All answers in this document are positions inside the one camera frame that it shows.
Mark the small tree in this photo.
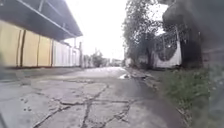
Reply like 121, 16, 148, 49
90, 49, 105, 69

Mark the cracked grey concrete road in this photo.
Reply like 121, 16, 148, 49
0, 66, 188, 128

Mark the row of trees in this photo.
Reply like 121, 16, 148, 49
121, 0, 224, 69

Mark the grass verge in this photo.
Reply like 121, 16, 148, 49
133, 64, 224, 128

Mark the building with yellow walls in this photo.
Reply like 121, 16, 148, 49
0, 0, 84, 69

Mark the white wall with dark railing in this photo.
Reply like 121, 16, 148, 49
149, 26, 184, 70

